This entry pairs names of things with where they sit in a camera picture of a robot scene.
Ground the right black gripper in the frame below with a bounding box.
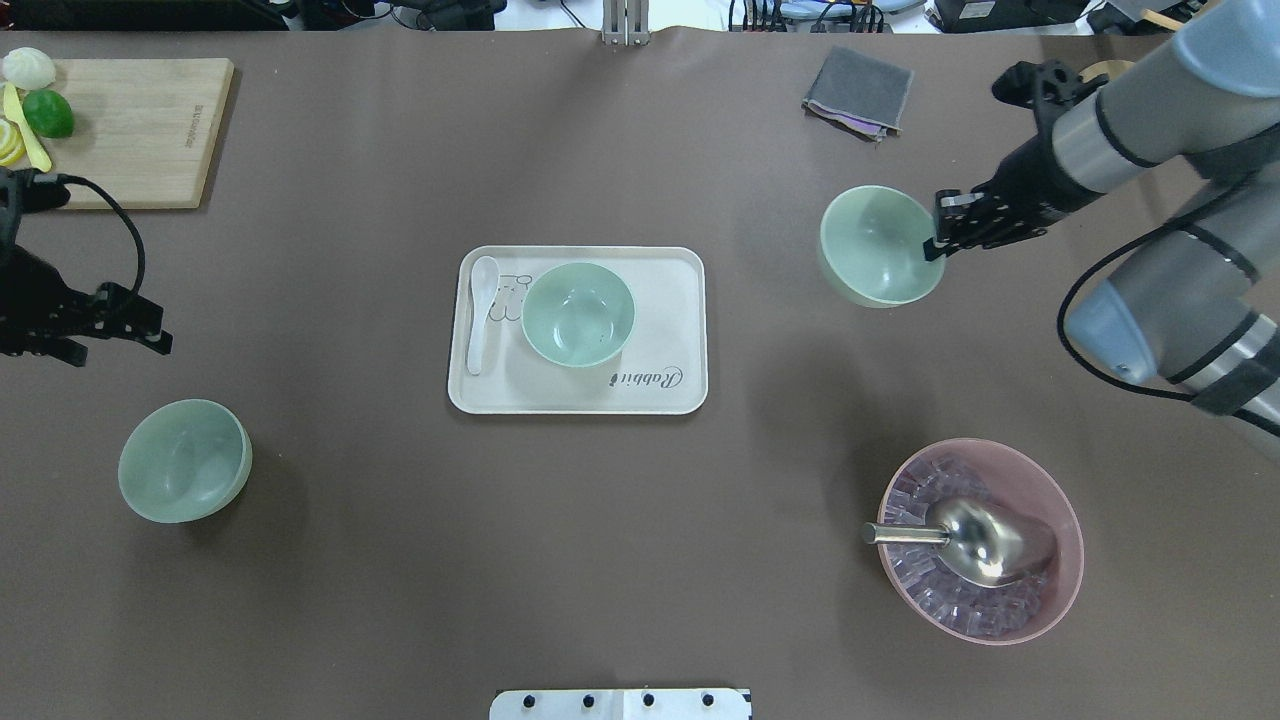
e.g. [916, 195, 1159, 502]
[922, 137, 1101, 263]

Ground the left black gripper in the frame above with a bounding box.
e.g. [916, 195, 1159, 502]
[1, 247, 173, 361]

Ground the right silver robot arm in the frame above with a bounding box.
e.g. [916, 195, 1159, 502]
[922, 1, 1279, 457]

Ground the grey folded cloth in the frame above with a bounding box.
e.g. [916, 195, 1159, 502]
[803, 47, 915, 142]

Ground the wooden cutting board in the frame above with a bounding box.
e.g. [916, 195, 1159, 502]
[42, 58, 234, 211]

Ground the lemon slice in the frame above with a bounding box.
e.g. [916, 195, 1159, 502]
[0, 118, 26, 167]

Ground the green lime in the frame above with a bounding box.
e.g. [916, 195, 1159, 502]
[20, 88, 76, 138]

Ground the pink bowl with ice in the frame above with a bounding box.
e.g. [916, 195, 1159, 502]
[876, 438, 1084, 646]

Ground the yellow plastic knife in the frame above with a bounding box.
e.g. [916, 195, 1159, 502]
[3, 83, 52, 173]

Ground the wooden mug tree stand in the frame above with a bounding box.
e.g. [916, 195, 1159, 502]
[1078, 0, 1216, 86]

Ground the white garlic bulb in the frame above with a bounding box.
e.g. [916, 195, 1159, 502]
[1, 46, 58, 91]

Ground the cream rabbit serving tray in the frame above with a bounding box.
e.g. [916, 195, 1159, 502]
[447, 245, 709, 415]

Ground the steel ice scoop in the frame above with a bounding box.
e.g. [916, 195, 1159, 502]
[861, 496, 1057, 588]

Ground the light green center bowl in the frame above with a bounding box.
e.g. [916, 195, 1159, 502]
[521, 263, 637, 368]

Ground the white ceramic spoon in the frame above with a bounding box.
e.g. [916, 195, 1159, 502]
[465, 255, 500, 375]

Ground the black camera cable right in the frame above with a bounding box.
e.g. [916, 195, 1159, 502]
[1056, 176, 1280, 404]

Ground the black camera cable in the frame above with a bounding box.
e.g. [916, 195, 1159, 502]
[58, 176, 148, 301]
[1056, 176, 1280, 404]

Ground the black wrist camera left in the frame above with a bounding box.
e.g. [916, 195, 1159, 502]
[1, 167, 70, 256]

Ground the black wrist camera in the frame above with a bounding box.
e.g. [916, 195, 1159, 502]
[1, 167, 70, 256]
[991, 59, 1108, 135]

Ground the black camera cable left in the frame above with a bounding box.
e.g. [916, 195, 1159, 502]
[58, 176, 148, 301]

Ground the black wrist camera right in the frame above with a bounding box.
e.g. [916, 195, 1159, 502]
[991, 59, 1108, 135]

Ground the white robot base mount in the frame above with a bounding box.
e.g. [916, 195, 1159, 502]
[488, 687, 754, 719]

